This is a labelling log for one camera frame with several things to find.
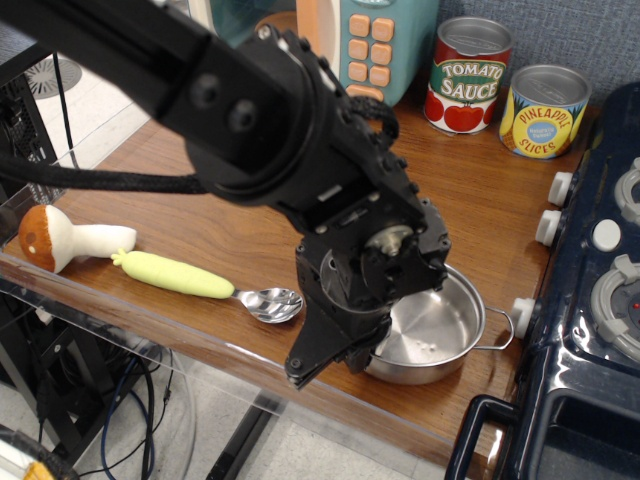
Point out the teal toy microwave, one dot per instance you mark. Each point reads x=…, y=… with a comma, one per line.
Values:
x=374, y=48

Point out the black side table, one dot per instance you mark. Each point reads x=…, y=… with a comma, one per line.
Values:
x=28, y=345

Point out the clear acrylic table guard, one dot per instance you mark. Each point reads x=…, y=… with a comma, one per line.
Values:
x=255, y=247

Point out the silver steel pot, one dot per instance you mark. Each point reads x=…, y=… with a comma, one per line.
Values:
x=432, y=332

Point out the plush mushroom toy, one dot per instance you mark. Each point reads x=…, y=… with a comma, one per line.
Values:
x=50, y=240

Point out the tomato sauce can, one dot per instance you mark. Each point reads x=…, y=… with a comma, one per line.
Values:
x=469, y=64

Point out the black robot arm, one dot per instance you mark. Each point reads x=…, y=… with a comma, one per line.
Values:
x=265, y=123

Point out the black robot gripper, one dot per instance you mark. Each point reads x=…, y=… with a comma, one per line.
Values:
x=365, y=246

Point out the spoon with green handle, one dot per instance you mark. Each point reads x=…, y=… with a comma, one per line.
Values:
x=272, y=306

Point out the dark blue toy stove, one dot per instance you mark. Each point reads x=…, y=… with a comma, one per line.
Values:
x=576, y=410

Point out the pineapple slices can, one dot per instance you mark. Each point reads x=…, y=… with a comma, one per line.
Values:
x=544, y=110

